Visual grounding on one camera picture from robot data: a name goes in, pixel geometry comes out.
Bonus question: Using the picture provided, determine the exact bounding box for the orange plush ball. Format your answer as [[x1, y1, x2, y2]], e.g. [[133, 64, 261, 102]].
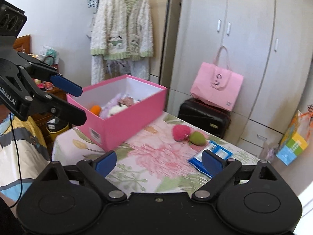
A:
[[90, 105, 102, 116]]

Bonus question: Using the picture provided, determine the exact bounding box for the blue wet wipes pack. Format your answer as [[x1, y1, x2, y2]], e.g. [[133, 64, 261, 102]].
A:
[[188, 140, 233, 178]]

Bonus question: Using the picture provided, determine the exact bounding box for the pink strawberry plush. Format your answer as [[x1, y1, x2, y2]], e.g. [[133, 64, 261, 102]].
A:
[[172, 124, 192, 142]]

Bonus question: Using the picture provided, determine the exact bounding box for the purple kuromi plush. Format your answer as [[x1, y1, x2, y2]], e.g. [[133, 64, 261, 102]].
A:
[[99, 93, 122, 119]]

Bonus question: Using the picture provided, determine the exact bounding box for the pink cardboard box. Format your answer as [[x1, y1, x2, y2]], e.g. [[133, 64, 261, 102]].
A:
[[67, 75, 167, 151]]

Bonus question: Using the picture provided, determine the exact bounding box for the black suitcase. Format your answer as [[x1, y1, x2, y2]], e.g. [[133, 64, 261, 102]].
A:
[[178, 98, 231, 138]]

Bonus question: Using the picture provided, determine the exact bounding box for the floral tablecloth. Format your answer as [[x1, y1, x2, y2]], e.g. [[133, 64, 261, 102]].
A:
[[52, 112, 259, 195]]

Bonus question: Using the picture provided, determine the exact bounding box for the cream fluffy cardigan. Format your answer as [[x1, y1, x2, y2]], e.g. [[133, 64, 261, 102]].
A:
[[90, 0, 153, 61]]

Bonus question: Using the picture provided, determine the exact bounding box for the colourful paper gift bag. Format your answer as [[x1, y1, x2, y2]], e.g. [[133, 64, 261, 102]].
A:
[[276, 110, 312, 166]]

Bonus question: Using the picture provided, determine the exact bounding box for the pink tote bag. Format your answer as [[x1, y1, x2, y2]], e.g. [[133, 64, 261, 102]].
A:
[[191, 46, 244, 111]]

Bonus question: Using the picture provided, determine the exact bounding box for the black clothes rack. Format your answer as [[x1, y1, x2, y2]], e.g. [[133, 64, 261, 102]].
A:
[[91, 0, 169, 84]]

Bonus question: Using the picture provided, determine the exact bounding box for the grey wardrobe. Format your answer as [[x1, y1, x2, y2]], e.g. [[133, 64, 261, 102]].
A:
[[167, 0, 312, 156]]

